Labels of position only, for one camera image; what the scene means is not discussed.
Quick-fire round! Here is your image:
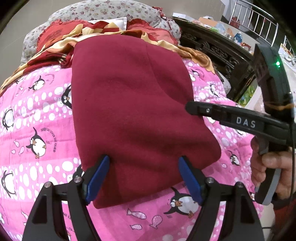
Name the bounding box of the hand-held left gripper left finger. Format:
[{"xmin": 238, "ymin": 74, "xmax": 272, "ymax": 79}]
[{"xmin": 22, "ymin": 155, "xmax": 110, "ymax": 241}]

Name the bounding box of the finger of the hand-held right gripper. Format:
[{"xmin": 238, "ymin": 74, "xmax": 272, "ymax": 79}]
[{"xmin": 185, "ymin": 101, "xmax": 233, "ymax": 127}]

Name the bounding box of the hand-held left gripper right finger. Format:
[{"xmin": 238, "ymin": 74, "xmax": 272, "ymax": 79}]
[{"xmin": 178, "ymin": 156, "xmax": 265, "ymax": 241}]

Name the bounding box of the dark red fleece garment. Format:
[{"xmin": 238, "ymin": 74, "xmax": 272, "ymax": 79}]
[{"xmin": 70, "ymin": 35, "xmax": 221, "ymax": 209}]

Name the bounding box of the person's right hand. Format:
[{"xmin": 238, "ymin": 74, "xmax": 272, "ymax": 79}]
[{"xmin": 250, "ymin": 137, "xmax": 296, "ymax": 197}]

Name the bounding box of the colourful plastic bag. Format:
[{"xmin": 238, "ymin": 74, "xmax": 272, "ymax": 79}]
[{"xmin": 239, "ymin": 85, "xmax": 256, "ymax": 106}]

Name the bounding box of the dark carved wooden furniture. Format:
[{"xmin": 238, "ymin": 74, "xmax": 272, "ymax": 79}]
[{"xmin": 172, "ymin": 17, "xmax": 262, "ymax": 102}]

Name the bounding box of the metal railing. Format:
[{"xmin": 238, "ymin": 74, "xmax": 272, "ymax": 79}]
[{"xmin": 230, "ymin": 0, "xmax": 288, "ymax": 49}]

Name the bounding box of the pink penguin print blanket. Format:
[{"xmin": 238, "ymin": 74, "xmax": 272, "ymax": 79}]
[{"xmin": 0, "ymin": 57, "xmax": 265, "ymax": 241}]

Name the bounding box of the white flat box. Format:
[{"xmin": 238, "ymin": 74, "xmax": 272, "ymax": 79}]
[{"xmin": 172, "ymin": 13, "xmax": 200, "ymax": 20}]

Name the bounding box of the white pillow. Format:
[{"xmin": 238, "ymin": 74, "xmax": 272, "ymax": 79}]
[{"xmin": 89, "ymin": 17, "xmax": 127, "ymax": 32}]

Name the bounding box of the red and gold satin quilt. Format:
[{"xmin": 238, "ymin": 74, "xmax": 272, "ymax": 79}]
[{"xmin": 0, "ymin": 19, "xmax": 215, "ymax": 98}]

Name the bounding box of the grey floral bedding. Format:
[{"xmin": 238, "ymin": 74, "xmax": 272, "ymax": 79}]
[{"xmin": 21, "ymin": 0, "xmax": 182, "ymax": 63}]

